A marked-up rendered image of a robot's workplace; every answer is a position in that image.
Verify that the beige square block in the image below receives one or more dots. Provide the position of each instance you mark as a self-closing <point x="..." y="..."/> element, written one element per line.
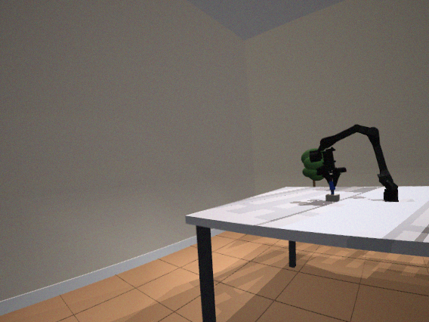
<point x="332" y="198"/>

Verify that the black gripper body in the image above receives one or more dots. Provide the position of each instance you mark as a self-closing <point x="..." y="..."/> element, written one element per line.
<point x="333" y="169"/>

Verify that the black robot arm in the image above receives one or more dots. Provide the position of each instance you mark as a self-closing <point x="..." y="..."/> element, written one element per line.
<point x="391" y="192"/>

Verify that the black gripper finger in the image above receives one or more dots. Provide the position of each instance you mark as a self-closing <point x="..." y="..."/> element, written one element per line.
<point x="328" y="178"/>
<point x="335" y="179"/>

